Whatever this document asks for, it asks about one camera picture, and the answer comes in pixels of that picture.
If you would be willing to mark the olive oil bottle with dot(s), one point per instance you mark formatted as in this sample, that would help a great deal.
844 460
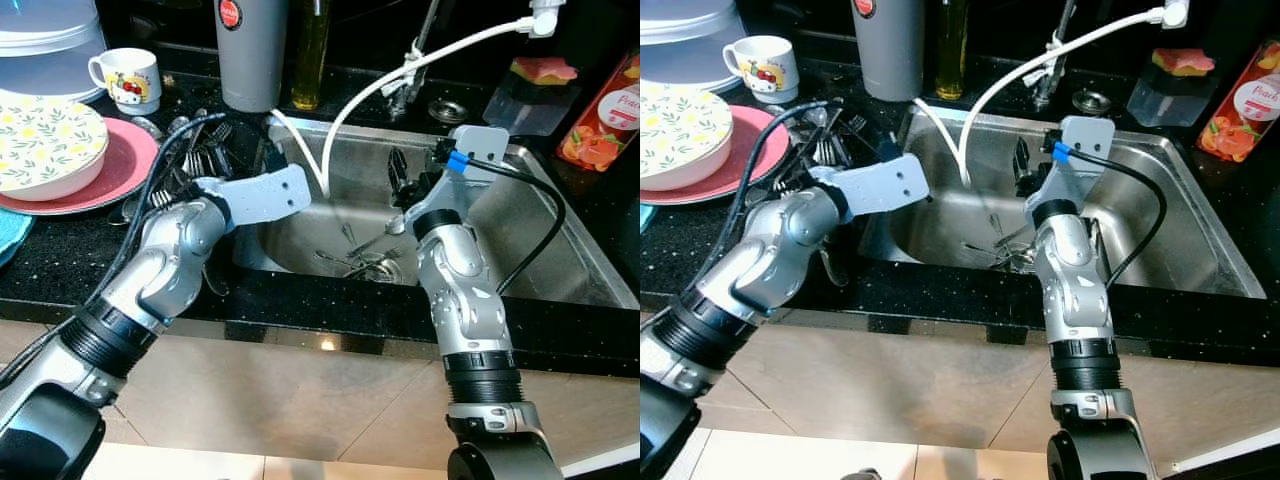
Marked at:
310 60
952 50

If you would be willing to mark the red plate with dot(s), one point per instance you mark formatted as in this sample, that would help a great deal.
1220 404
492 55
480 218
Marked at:
135 165
760 155

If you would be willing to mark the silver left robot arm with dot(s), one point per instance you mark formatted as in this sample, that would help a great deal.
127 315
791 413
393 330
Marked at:
160 265
780 250

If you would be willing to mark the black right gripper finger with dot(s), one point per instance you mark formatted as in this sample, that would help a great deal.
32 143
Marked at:
1023 158
436 168
399 172

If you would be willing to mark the beige counter cabinet front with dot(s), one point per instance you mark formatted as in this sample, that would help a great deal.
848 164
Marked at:
330 400

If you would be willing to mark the pink yellow sponge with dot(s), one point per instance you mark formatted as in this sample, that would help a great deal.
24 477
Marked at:
1182 61
545 70

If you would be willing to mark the white printed mug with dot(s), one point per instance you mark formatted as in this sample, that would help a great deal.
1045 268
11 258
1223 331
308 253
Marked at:
128 80
765 70

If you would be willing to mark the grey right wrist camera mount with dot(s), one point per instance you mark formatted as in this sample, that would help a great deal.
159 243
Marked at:
1090 133
485 143

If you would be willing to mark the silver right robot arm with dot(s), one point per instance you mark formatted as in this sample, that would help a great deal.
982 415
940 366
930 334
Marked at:
1075 290
465 290

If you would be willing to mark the clear plastic container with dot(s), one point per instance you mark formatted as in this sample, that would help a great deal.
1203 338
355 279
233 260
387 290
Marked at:
1165 102
525 112

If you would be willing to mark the round metal counter cap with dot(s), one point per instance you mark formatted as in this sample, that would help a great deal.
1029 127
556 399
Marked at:
1092 102
449 111

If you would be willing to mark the metal sink drain strainer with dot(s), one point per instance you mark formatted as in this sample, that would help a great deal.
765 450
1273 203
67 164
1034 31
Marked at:
385 272
1018 262

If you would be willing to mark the stainless steel sink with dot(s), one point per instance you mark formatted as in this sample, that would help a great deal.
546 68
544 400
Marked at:
1190 240
570 250

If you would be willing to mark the chrome faucet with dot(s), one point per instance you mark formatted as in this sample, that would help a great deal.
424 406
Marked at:
1062 30
425 30

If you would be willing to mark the grey thermos with red logo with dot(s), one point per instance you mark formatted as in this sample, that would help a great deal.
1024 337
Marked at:
250 60
888 50

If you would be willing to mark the white floral bowl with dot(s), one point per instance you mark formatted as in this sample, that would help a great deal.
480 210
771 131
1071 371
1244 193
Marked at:
50 145
685 135

